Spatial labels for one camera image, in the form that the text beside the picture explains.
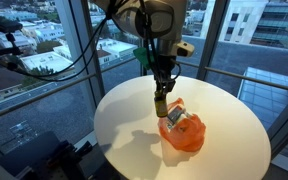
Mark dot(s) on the grey and white small box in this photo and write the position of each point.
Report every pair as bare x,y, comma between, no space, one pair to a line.
176,115

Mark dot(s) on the long metal window handrail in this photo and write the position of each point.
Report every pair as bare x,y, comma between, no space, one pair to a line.
250,79

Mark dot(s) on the dark window corner frame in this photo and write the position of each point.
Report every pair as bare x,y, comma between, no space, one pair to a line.
285,126

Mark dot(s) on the green gripper mount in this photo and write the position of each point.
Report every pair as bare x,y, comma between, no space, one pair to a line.
142,56

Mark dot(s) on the black camera on stand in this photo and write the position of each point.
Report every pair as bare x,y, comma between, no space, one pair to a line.
7,26

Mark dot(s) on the metal handrail facing city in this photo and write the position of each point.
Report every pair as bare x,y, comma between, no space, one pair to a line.
50,90

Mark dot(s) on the orange plastic bag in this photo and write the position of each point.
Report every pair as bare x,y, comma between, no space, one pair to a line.
184,135

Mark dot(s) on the grey mullion facing city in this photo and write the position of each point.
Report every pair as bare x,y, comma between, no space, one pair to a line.
84,50

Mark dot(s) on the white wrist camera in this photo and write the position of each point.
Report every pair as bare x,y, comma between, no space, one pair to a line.
185,48

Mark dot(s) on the grey window mullion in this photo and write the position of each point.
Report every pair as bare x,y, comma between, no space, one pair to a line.
210,36

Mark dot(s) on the yellow and brown bottle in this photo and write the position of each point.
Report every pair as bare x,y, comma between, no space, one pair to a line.
161,107

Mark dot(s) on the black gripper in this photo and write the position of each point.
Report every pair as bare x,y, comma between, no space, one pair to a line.
164,75

